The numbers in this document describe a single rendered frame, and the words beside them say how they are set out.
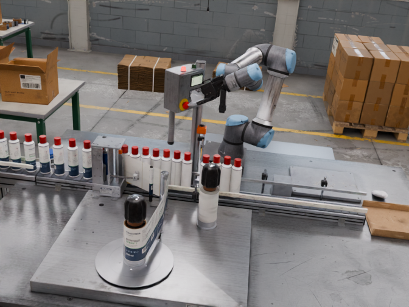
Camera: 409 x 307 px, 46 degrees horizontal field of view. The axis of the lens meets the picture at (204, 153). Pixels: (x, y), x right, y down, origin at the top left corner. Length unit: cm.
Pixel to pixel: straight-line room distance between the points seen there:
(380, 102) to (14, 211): 423
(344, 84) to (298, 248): 349
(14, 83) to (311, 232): 242
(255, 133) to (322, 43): 520
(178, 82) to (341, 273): 109
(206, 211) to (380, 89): 378
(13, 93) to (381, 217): 266
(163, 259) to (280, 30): 595
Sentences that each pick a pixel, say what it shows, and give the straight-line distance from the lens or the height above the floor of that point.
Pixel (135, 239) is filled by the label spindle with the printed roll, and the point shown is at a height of 102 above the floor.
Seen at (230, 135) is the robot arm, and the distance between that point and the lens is 266.
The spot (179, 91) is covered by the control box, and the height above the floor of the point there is 139.
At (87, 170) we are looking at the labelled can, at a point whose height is 94.
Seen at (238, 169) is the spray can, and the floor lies 104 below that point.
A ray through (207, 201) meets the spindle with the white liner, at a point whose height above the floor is 103.
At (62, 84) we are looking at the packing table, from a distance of 420.
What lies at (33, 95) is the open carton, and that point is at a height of 85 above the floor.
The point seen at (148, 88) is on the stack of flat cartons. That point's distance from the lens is 640.
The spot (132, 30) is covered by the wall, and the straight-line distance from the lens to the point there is 795.
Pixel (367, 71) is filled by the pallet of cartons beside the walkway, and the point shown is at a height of 74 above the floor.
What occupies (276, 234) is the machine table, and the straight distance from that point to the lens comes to 229.
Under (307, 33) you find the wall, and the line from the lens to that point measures 766.
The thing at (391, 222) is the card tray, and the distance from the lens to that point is 259.
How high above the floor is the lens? 213
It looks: 26 degrees down
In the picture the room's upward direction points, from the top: 5 degrees clockwise
